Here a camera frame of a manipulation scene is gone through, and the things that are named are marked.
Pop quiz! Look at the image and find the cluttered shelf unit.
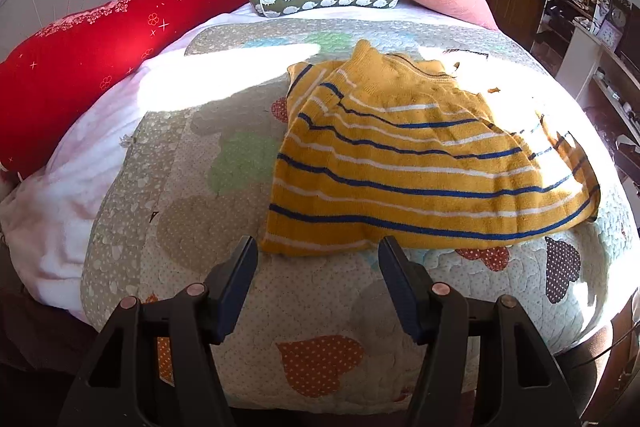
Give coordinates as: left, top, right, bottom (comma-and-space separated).
530, 0, 608, 62

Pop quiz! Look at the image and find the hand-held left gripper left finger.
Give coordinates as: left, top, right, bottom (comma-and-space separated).
57, 234, 260, 427

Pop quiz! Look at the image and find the black flat screen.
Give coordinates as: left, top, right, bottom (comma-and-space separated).
615, 2, 640, 62

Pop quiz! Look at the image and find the dark mantel clock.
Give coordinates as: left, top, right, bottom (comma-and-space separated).
607, 0, 632, 30

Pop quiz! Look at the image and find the white sideboard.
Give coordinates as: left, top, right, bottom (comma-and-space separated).
555, 24, 640, 142

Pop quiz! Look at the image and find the yellow striped knit sweater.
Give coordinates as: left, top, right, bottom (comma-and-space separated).
260, 39, 601, 256

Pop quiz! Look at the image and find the small white table clock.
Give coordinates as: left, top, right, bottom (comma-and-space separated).
597, 19, 623, 48

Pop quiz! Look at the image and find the red patterned long pillow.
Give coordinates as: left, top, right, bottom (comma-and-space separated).
0, 0, 287, 178

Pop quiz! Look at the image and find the patchwork heart quilt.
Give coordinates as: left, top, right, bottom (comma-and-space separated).
80, 18, 640, 403

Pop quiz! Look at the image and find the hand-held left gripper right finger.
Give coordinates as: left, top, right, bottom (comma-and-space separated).
377, 235, 583, 427

